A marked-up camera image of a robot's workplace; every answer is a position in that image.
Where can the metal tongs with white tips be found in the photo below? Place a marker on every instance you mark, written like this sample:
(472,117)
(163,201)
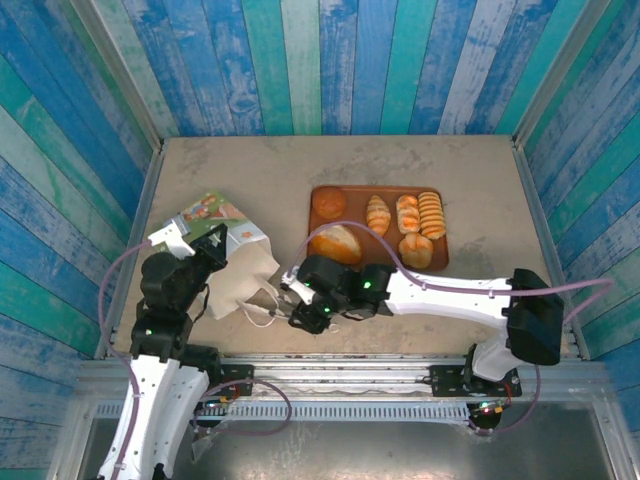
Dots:
(280,314)

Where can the white printed paper bag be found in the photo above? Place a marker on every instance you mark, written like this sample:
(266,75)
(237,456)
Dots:
(240,280)

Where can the oval split fake loaf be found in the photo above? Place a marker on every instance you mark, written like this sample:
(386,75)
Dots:
(340,247)

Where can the knotted fake bread roll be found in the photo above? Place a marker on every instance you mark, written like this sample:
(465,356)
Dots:
(416,250)

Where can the fake croissant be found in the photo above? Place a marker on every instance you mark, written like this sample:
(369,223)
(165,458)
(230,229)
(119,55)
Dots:
(378,216)

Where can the round brown fake bun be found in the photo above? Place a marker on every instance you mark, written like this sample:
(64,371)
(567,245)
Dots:
(330,202)

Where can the twisted glazed fake bread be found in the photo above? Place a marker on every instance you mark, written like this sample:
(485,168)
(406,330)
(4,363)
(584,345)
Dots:
(407,215)

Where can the brown plastic tray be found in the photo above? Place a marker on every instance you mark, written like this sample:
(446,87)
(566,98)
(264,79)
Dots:
(360,192)

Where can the ridged striped fake bread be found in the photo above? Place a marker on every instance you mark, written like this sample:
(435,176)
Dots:
(431,215)

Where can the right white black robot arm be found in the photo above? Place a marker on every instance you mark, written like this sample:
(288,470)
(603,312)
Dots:
(450,305)

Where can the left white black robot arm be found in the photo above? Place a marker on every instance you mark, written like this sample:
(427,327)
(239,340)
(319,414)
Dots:
(160,410)

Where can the small circuit board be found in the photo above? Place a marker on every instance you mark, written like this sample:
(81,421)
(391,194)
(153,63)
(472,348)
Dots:
(487,408)
(220,401)

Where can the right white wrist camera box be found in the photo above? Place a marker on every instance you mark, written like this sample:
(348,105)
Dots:
(295,287)

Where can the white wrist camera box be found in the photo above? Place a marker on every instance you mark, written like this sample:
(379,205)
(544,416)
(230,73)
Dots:
(295,287)
(172,237)

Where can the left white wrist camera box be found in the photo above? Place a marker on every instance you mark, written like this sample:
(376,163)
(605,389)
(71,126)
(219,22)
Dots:
(172,237)

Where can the aluminium mounting rail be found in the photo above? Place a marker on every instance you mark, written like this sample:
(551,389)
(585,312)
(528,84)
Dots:
(340,372)

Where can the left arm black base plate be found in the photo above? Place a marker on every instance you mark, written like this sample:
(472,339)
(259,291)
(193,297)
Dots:
(246,372)

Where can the aluminium table side rail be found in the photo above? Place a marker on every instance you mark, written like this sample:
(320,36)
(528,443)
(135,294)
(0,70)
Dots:
(145,195)
(525,170)

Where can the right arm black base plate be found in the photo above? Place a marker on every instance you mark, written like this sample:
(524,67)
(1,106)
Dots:
(445,382)

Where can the aluminium frame post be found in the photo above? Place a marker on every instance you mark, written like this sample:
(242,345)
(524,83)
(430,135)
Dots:
(124,75)
(554,75)

